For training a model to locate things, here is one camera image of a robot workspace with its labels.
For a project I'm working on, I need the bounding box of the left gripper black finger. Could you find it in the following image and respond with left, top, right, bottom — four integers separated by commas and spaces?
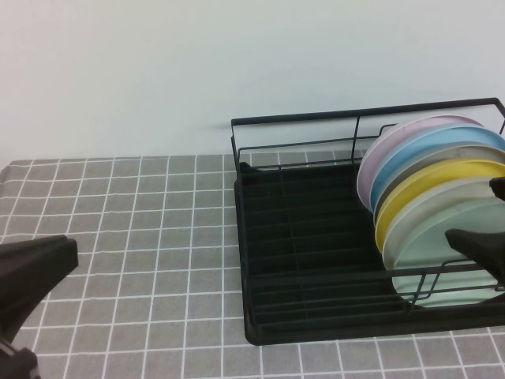
0, 340, 41, 379
0, 234, 80, 343

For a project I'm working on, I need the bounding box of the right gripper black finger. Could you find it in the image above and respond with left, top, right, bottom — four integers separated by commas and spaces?
444, 227, 505, 294
488, 176, 505, 204

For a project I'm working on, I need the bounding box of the light green round plate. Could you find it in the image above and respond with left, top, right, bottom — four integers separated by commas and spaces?
390, 201, 505, 310

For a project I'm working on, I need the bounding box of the beige grey round plate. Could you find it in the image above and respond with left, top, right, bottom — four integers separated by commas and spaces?
372, 144, 505, 216

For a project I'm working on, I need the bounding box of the white round plate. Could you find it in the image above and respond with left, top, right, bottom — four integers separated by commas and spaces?
381, 178, 505, 272

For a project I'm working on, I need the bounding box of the yellow round plate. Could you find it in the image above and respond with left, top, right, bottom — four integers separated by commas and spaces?
373, 157, 505, 253

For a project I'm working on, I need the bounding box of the blue round plate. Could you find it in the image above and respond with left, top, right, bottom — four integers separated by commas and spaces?
368, 125, 505, 214

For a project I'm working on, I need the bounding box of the pink round plate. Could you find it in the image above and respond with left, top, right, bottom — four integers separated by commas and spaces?
355, 114, 484, 212

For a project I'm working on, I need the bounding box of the grey white checked tablecloth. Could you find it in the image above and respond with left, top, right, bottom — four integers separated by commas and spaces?
0, 154, 505, 379

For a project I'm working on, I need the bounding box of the black plastic drip tray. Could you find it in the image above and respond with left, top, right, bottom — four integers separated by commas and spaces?
233, 160, 505, 347

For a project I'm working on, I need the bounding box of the black wire dish rack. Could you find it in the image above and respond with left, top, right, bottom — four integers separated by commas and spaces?
230, 96, 505, 317

